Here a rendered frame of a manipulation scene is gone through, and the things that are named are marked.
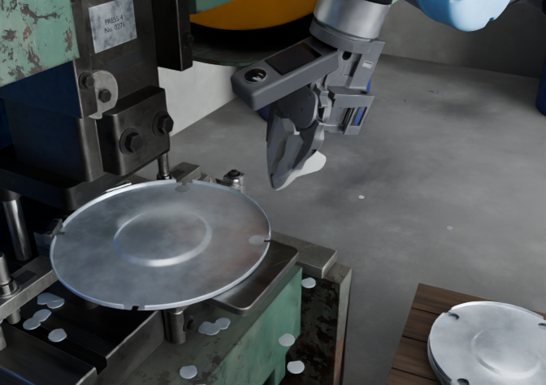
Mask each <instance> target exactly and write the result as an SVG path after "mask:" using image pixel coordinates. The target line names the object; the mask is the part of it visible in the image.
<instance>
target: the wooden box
mask: <svg viewBox="0 0 546 385"><path fill-rule="evenodd" d="M474 301H490V300H487V299H483V298H480V297H477V296H470V295H466V294H463V293H460V292H454V291H450V290H447V289H443V288H437V287H433V286H430V285H426V284H423V283H419V284H418V288H417V291H416V293H415V296H414V301H413V304H412V306H411V309H410V312H409V316H408V318H407V321H406V324H405V328H404V330H403V333H402V336H401V340H400V343H399V345H398V348H397V351H396V355H395V357H394V360H393V363H392V368H391V369H390V372H389V375H388V379H387V382H386V385H441V383H440V382H439V380H438V379H437V377H436V376H435V375H434V373H433V371H432V369H431V366H430V363H429V361H428V356H427V342H428V336H429V335H430V332H431V328H432V325H433V323H434V322H435V320H436V319H437V318H438V317H439V316H440V315H441V314H442V313H447V312H448V311H450V310H451V308H452V307H454V306H456V305H460V304H464V303H468V302H474ZM530 311H532V312H534V313H536V314H538V315H540V316H542V317H544V318H543V320H545V321H546V314H544V313H541V312H536V311H533V310H530Z"/></svg>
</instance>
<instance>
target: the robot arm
mask: <svg viewBox="0 0 546 385"><path fill-rule="evenodd" d="M405 1H407V2H408V3H410V4H412V5H413V6H416V7H417V8H418V9H420V10H421V11H422V12H423V13H424V14H425V15H427V16H428V17H429V18H431V19H433V20H434V21H437V22H439V23H442V24H447V25H449V26H451V27H453V28H455V29H457V30H460V31H466V32H469V31H474V30H478V29H481V28H483V27H484V26H485V25H486V23H487V22H488V21H490V20H494V19H496V18H497V17H498V16H499V15H500V14H501V12H502V11H503V10H504V9H505V8H506V6H507V5H511V4H515V3H521V2H524V3H527V4H529V5H531V6H533V7H534V8H535V9H536V10H537V11H539V12H541V13H542V14H544V15H546V0H405ZM391 5H392V0H318V1H317V3H316V6H315V9H314V18H313V19H312V22H311V25H310V29H309V30H310V33H311V34H312V35H313V36H311V37H307V38H306V39H304V40H302V41H299V42H298V43H296V44H294V45H291V46H289V47H288V48H286V49H284V50H281V51H279V52H277V53H275V54H273V55H271V56H269V57H267V58H265V59H263V60H261V61H259V62H257V63H255V64H252V65H250V66H248V67H246V68H244V69H242V70H240V71H238V72H236V73H234V74H232V75H231V83H232V91H233V92H234V94H235V95H237V96H238V97H239V98H240V99H241V100H242V101H243V102H244V103H245V104H246V105H247V106H248V107H249V108H250V109H252V110H259V109H261V108H263V107H264V106H267V105H269V104H270V103H271V106H270V109H269V113H268V118H267V127H266V142H267V145H266V159H267V167H268V175H269V179H270V183H271V187H272V188H273V189H274V190H275V191H276V190H280V189H282V188H285V187H286V186H288V185H289V184H290V183H291V182H292V181H293V180H295V178H296V177H298V176H300V175H305V174H308V173H310V172H314V171H318V170H319V169H321V168H322V167H323V165H324V163H325V162H326V158H325V156H324V155H322V154H321V153H320V152H318V150H319V148H320V146H321V144H322V143H323V139H324V131H326V132H343V134H344V135H358V133H359V131H360V129H361V126H362V124H363V121H364V119H365V117H366V114H367V112H368V110H369V108H370V106H371V103H372V101H373V98H374V95H372V94H371V93H369V92H368V91H367V90H366V86H367V84H368V82H369V80H370V77H371V74H372V72H373V70H374V68H375V64H376V63H377V61H378V58H379V55H380V53H381V51H382V49H383V47H384V43H385V42H384V41H382V40H380V39H379V38H378V39H375V38H376V37H378V35H379V33H380V30H381V28H382V26H383V24H384V21H385V19H386V16H387V14H388V11H389V8H390V6H391ZM361 106H365V110H364V111H363V113H362V117H361V119H360V121H359V123H358V125H353V124H354V122H355V119H356V118H357V116H358V112H359V110H360V108H361Z"/></svg>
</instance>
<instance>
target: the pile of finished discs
mask: <svg viewBox="0 0 546 385"><path fill-rule="evenodd" d="M543 318H544V317H542V316H540V315H538V314H536V313H534V312H532V311H530V310H528V309H524V308H521V307H518V306H516V305H510V304H506V303H500V302H494V301H474V302H468V303H464V304H460V305H456V306H454V307H452V308H451V310H450V311H448V312H447V313H442V314H441V315H440V316H439V317H438V318H437V319H436V320H435V322H434V323H433V325H432V328H431V332H430V335H429V336H428V342H427V356H428V361H429V363H430V366H431V369H432V371H433V373H434V375H435V376H436V377H437V379H438V380H439V382H440V383H441V385H546V321H545V320H543Z"/></svg>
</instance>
